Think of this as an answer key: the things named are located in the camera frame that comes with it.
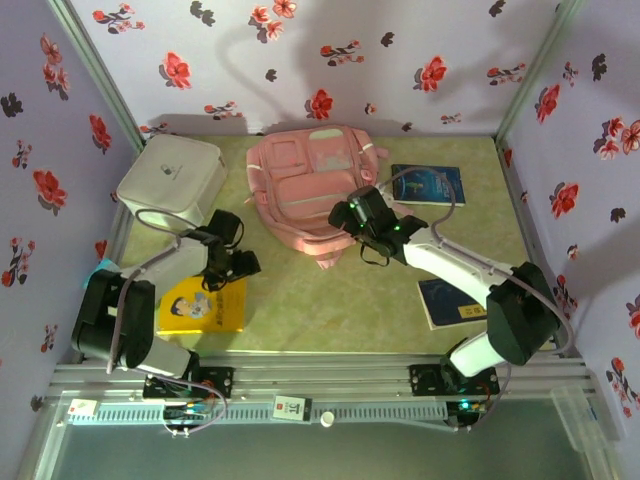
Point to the pink school backpack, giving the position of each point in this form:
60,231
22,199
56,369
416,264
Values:
300,200

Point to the yellow cartoon cover book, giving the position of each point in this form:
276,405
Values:
220,310

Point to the blue Little Prince book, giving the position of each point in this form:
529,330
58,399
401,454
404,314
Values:
430,187

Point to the dark blue yellow-striped book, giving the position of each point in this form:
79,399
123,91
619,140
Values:
445,305

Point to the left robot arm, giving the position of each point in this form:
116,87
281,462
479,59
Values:
185,255

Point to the light blue tissue pack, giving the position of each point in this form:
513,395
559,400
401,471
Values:
107,265

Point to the white storage box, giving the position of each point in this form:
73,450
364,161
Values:
170,170

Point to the white printed label card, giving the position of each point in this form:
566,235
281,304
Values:
292,407

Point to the small electronics board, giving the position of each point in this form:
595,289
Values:
185,411
467,407

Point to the white round cap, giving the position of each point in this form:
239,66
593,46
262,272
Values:
327,419

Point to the white tag with red mark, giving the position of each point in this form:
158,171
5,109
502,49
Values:
82,409

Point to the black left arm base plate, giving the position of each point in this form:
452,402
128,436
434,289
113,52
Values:
220,382

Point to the aluminium frame rail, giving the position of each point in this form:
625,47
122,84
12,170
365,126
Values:
320,375

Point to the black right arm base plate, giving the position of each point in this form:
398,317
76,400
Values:
425,380

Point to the aluminium corner post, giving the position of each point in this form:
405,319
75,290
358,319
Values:
95,70
540,70

